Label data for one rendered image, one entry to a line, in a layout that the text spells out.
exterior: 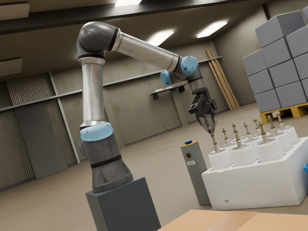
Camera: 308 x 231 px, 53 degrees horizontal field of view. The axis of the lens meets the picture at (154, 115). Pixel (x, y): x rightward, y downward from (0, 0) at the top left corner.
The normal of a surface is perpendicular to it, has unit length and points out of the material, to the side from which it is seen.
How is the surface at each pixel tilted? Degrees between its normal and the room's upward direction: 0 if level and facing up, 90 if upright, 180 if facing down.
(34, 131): 74
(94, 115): 88
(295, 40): 90
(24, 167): 90
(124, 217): 90
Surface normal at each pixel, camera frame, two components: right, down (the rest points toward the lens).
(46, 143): 0.32, -0.42
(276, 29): -0.89, 0.29
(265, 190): -0.62, 0.18
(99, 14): 0.43, -0.17
